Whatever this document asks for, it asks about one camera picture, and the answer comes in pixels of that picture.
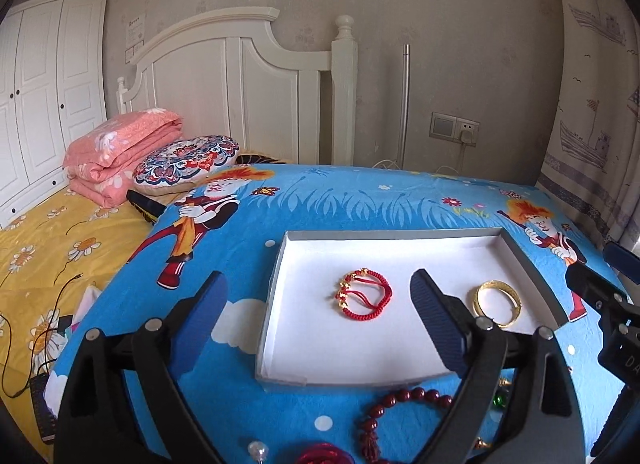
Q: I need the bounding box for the red cord bracelet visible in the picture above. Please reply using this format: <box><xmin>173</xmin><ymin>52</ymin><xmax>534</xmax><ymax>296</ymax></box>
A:
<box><xmin>334</xmin><ymin>269</ymin><xmax>394</xmax><ymax>320</ymax></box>

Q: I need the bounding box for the wall switch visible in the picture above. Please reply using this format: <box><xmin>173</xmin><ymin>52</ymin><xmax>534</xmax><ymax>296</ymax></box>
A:
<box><xmin>430</xmin><ymin>112</ymin><xmax>457</xmax><ymax>140</ymax></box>

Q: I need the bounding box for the metal pole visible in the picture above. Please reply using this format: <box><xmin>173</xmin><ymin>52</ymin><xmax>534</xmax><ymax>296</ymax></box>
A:
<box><xmin>396</xmin><ymin>43</ymin><xmax>413</xmax><ymax>167</ymax></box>

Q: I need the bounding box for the white shallow tray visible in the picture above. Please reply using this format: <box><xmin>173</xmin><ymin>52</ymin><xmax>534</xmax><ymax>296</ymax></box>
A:
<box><xmin>256</xmin><ymin>227</ymin><xmax>581</xmax><ymax>390</ymax></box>

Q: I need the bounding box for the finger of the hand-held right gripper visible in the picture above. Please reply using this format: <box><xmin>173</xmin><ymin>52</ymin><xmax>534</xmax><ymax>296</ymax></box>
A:
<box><xmin>564</xmin><ymin>263</ymin><xmax>632</xmax><ymax>317</ymax></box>
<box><xmin>602</xmin><ymin>241</ymin><xmax>640</xmax><ymax>287</ymax></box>

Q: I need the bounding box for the white plug with cable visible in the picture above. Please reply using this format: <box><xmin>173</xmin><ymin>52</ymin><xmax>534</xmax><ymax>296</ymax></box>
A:
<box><xmin>372</xmin><ymin>125</ymin><xmax>477</xmax><ymax>179</ymax></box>

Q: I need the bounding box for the round patterned cushion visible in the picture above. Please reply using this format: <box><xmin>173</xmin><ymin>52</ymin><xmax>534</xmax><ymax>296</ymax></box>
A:
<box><xmin>132</xmin><ymin>134</ymin><xmax>241</xmax><ymax>195</ymax></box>

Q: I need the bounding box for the white bed headboard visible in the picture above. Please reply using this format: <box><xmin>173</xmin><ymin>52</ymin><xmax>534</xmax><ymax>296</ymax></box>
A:
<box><xmin>116</xmin><ymin>7</ymin><xmax>359</xmax><ymax>167</ymax></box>

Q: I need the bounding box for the white wardrobe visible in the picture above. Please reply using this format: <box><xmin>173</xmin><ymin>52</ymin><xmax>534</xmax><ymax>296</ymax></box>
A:
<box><xmin>0</xmin><ymin>0</ymin><xmax>112</xmax><ymax>215</ymax></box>

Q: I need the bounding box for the ship printed curtain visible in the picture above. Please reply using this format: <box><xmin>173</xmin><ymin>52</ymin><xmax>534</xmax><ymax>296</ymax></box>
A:
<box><xmin>535</xmin><ymin>0</ymin><xmax>640</xmax><ymax>245</ymax></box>

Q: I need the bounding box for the blue cartoon printed sheet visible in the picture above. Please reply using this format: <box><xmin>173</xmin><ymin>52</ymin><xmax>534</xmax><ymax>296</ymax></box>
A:
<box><xmin>50</xmin><ymin>163</ymin><xmax>636</xmax><ymax>464</ymax></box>

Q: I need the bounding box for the yellow floral bedsheet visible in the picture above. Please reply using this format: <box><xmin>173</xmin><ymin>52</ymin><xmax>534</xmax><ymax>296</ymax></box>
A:
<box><xmin>0</xmin><ymin>184</ymin><xmax>156</xmax><ymax>450</ymax></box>

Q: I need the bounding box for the gold bangle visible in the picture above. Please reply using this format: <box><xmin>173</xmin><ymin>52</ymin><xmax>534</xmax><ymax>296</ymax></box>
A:
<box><xmin>471</xmin><ymin>280</ymin><xmax>523</xmax><ymax>329</ymax></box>

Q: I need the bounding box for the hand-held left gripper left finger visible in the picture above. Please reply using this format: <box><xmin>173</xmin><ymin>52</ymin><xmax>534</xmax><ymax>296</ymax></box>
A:
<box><xmin>54</xmin><ymin>270</ymin><xmax>236</xmax><ymax>464</ymax></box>

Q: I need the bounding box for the pink folded quilt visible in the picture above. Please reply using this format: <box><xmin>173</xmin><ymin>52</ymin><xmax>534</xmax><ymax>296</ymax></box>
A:
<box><xmin>62</xmin><ymin>108</ymin><xmax>183</xmax><ymax>206</ymax></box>

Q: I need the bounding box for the wall socket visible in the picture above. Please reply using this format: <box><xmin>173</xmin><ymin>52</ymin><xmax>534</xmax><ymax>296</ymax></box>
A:
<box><xmin>454</xmin><ymin>117</ymin><xmax>481</xmax><ymax>146</ymax></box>

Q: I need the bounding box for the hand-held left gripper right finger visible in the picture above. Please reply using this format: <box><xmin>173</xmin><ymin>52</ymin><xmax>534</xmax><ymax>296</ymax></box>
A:
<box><xmin>409</xmin><ymin>268</ymin><xmax>586</xmax><ymax>464</ymax></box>

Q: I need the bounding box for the black cable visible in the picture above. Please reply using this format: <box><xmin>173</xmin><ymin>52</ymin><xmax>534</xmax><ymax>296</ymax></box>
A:
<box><xmin>0</xmin><ymin>271</ymin><xmax>86</xmax><ymax>400</ymax></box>

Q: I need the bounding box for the dark red bead bracelet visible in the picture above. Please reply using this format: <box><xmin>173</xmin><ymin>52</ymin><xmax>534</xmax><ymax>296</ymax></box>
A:
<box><xmin>356</xmin><ymin>386</ymin><xmax>463</xmax><ymax>464</ymax></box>

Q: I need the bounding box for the white wall notice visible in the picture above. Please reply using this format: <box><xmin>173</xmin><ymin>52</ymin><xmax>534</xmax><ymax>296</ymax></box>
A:
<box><xmin>124</xmin><ymin>14</ymin><xmax>147</xmax><ymax>65</ymax></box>

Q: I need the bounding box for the black remote control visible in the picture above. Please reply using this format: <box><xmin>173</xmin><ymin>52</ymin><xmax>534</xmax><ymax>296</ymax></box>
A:
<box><xmin>27</xmin><ymin>371</ymin><xmax>61</xmax><ymax>445</ymax></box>

